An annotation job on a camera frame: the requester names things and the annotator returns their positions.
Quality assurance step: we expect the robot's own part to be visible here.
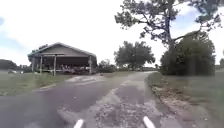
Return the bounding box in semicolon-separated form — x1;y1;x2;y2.
73;118;85;128
142;115;156;128

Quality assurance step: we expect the grey asphalt path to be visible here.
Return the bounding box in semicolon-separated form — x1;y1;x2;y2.
0;70;188;128

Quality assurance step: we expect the round leafy tree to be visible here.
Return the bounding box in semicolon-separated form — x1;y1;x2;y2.
113;40;156;71

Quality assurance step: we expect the distant tree line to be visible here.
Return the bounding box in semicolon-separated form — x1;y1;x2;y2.
0;58;33;74

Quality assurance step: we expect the low dark bush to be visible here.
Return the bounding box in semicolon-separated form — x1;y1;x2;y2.
96;59;117;74

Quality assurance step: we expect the large round bush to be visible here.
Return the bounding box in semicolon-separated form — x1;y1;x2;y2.
159;30;217;77

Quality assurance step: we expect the grass field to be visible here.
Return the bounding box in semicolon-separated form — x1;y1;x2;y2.
146;68;224;128
0;71;81;98

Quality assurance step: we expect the open-sided shelter building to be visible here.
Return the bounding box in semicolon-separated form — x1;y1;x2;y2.
27;41;98;76

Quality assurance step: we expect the tall pine tree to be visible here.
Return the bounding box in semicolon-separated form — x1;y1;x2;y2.
114;0;224;51

